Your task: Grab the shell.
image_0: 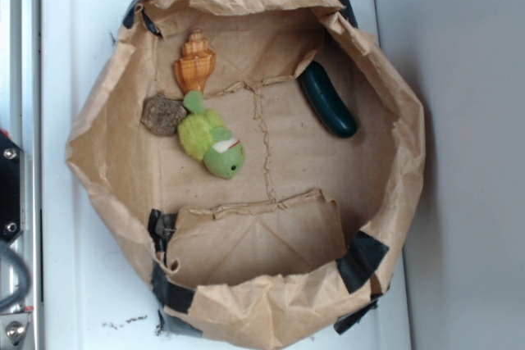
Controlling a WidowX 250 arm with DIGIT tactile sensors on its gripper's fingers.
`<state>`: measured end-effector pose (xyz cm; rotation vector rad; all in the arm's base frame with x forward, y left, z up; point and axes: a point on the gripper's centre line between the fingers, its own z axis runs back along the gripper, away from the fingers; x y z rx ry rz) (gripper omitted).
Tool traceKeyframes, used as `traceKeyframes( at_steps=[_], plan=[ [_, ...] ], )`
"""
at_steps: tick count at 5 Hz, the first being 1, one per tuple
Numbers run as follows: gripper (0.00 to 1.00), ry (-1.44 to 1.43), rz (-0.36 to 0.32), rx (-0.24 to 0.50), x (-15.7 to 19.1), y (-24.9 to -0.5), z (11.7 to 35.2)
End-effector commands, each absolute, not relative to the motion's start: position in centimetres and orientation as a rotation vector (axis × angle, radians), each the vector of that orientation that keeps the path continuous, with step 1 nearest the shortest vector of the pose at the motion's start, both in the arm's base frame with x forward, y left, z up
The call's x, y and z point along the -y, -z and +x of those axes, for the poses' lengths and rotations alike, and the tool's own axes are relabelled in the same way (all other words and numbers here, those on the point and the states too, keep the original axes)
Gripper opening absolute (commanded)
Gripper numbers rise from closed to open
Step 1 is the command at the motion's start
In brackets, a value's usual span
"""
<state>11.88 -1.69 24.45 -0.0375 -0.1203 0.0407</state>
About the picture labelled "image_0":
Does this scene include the brown paper bag bin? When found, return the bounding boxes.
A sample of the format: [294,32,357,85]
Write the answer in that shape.
[66,0,425,349]

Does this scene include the orange plastic conch shell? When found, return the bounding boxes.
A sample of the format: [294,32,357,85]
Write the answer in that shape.
[174,29,217,94]

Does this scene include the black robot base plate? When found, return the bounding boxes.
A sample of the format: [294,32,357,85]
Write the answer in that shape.
[1,129,25,246]

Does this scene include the aluminium frame rail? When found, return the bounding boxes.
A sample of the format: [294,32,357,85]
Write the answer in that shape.
[1,0,44,349]

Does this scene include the dark green toy cucumber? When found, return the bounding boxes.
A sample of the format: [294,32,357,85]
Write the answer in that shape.
[299,61,358,138]

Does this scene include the brown rough stone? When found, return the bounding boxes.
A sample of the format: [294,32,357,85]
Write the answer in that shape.
[140,94,188,137]

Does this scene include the green plush fish toy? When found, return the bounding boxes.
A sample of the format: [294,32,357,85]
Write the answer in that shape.
[177,90,246,180]

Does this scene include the white plastic tray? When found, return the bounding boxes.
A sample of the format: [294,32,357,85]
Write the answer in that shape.
[39,0,413,350]

